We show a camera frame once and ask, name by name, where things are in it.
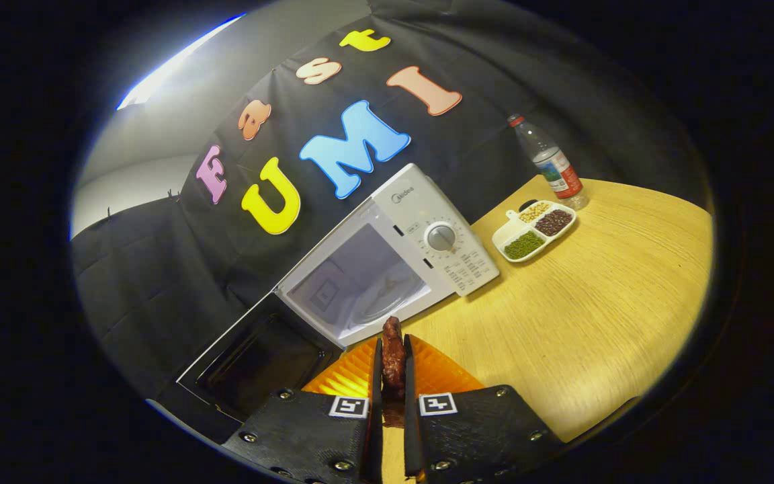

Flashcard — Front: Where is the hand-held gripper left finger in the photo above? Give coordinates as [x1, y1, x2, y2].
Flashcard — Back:
[221, 336, 384, 484]

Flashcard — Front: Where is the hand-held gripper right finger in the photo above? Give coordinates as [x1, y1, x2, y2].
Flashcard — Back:
[403, 334, 566, 484]

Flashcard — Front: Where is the brown grilled meat piece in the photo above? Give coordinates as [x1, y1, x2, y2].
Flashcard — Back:
[381, 316, 406, 401]

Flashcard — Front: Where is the white toaster oven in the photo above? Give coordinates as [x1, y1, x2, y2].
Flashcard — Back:
[147, 163, 501, 448]

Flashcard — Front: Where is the glass turntable plate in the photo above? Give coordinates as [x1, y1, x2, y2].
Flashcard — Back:
[347, 262, 431, 330]

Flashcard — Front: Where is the white divided dish of beans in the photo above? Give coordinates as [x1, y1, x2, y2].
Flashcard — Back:
[492, 200, 577, 263]

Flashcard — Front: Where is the clear plastic water bottle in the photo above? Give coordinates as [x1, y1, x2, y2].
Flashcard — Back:
[507, 114, 590, 211]

